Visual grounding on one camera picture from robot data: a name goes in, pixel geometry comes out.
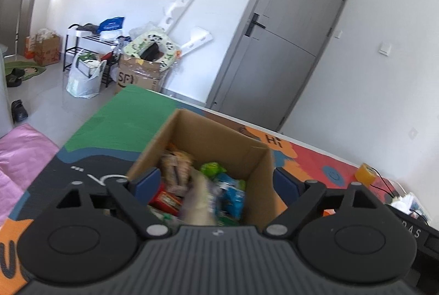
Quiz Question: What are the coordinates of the orange biscuit packet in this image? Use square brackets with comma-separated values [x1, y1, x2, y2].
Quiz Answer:
[160, 143, 193, 197]

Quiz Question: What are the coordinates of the blue green snack packet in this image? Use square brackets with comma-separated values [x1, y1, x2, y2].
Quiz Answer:
[215, 173, 246, 221]

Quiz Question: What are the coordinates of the yellow tape roll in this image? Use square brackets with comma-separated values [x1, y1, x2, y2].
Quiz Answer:
[354, 163, 379, 187]

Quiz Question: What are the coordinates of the red snack packet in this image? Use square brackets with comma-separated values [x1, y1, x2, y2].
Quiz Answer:
[149, 191, 182, 216]

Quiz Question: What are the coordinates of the black DAS case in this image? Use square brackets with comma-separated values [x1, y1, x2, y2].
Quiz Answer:
[385, 203, 439, 294]

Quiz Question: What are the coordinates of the colourful cartoon table mat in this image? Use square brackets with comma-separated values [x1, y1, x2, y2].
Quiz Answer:
[0, 84, 399, 288]

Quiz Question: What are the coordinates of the pink cloth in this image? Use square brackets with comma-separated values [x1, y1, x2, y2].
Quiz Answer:
[1, 123, 59, 224]

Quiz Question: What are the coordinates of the white long snack packet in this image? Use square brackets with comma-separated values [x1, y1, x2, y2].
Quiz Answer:
[179, 168, 222, 226]

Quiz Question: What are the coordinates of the open cardboard box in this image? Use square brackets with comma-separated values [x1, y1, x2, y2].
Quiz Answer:
[127, 109, 280, 230]

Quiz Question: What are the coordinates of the white chair back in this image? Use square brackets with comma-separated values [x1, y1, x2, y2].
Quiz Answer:
[0, 44, 13, 138]

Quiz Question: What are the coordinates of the black shoe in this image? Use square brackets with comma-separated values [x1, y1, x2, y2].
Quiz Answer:
[11, 99, 28, 123]

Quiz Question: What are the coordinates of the white plastic shopping bag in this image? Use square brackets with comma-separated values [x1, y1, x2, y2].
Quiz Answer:
[66, 49, 106, 99]

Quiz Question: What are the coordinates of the SF cardboard box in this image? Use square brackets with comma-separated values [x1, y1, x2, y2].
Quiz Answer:
[115, 55, 169, 94]

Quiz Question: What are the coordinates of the green cartoon floor mat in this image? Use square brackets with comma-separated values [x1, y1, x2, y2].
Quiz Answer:
[4, 60, 46, 81]

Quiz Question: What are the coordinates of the black shoe rack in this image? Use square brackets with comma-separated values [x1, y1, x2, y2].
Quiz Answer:
[60, 23, 117, 87]

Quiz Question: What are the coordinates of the small brown cardboard box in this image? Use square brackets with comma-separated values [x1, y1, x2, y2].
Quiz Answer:
[33, 35, 60, 67]

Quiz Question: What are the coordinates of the blue plastic bag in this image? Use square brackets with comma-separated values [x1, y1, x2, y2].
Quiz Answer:
[97, 17, 125, 34]

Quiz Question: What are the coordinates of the short white perforated board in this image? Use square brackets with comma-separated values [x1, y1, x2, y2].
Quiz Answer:
[181, 26, 213, 56]

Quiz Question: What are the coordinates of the tall white perforated board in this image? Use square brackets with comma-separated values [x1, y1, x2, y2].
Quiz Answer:
[158, 0, 194, 35]

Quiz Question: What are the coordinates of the grey door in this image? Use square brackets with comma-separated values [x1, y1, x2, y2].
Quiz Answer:
[208, 0, 345, 130]

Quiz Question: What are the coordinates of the black cable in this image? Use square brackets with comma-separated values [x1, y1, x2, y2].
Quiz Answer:
[368, 165, 399, 199]

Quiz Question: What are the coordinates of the white wall switch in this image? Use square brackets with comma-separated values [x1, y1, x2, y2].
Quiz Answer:
[379, 42, 392, 57]

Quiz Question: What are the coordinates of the panda print seat ring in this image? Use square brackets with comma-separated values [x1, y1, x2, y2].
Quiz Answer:
[122, 32, 181, 73]

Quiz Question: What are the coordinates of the black door handle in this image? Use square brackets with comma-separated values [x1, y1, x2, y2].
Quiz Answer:
[244, 12, 266, 37]

